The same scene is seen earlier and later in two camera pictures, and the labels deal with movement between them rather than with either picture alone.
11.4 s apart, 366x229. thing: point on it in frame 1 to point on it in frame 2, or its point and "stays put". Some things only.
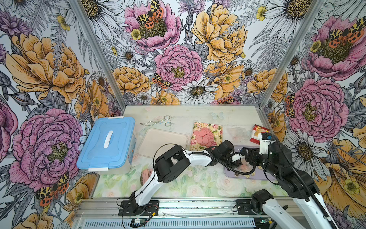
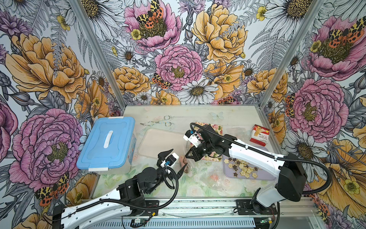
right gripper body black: (262, 160) to (207, 147)
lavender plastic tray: (236, 171) stays put
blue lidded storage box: (108, 145) stays put
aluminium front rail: (99, 208) stays put
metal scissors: (166, 118) stays put
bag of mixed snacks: (245, 167) to (211, 179)
